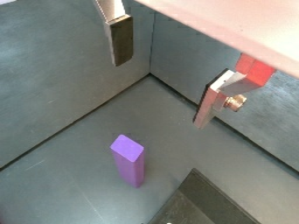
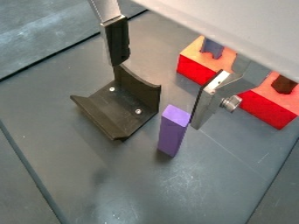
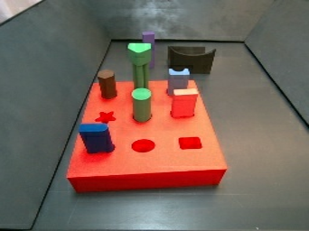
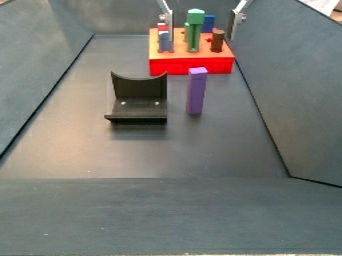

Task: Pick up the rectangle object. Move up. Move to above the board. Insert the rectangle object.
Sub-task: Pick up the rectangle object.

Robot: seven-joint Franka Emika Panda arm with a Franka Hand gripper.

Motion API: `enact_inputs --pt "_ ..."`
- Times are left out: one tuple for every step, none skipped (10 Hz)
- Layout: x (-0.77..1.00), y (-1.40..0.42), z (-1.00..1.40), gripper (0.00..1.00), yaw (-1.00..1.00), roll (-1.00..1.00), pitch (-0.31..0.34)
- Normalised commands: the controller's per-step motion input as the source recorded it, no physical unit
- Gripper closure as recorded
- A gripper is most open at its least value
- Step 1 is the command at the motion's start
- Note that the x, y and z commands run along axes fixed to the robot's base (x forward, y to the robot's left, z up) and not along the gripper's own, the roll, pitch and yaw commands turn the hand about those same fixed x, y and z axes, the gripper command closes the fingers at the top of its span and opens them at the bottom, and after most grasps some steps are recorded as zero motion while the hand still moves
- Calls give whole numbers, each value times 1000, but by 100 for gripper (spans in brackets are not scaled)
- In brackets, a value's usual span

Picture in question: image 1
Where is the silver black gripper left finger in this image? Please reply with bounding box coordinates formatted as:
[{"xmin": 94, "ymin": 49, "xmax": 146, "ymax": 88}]
[{"xmin": 91, "ymin": 0, "xmax": 133, "ymax": 67}]

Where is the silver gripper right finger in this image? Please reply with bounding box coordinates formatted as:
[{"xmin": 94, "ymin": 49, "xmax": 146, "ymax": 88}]
[{"xmin": 192, "ymin": 52, "xmax": 276, "ymax": 130}]

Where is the purple rectangular block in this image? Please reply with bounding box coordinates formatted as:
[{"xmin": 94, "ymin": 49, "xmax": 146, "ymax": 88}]
[{"xmin": 109, "ymin": 135, "xmax": 145, "ymax": 187}]

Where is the black curved holder stand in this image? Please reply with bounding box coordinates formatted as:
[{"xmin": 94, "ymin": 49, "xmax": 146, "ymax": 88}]
[{"xmin": 148, "ymin": 168, "xmax": 261, "ymax": 224}]

